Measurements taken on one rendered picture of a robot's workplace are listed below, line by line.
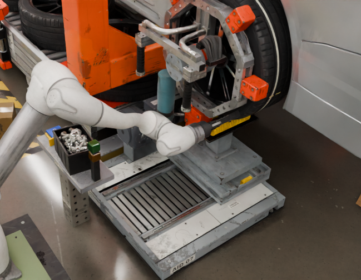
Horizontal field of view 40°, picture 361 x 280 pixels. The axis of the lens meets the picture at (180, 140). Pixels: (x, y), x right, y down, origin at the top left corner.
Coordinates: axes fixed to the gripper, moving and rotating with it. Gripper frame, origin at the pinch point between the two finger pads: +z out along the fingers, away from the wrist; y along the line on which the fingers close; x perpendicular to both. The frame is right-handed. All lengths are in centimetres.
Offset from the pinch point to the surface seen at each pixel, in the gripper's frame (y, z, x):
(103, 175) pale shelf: -25, -60, -1
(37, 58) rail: -116, -33, 78
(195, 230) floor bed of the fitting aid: -34, -24, -45
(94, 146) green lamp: -9, -64, 11
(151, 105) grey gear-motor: -51, -9, 22
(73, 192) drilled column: -52, -67, -4
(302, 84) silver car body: 37.2, 10.4, 1.3
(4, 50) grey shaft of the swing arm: -163, -37, 101
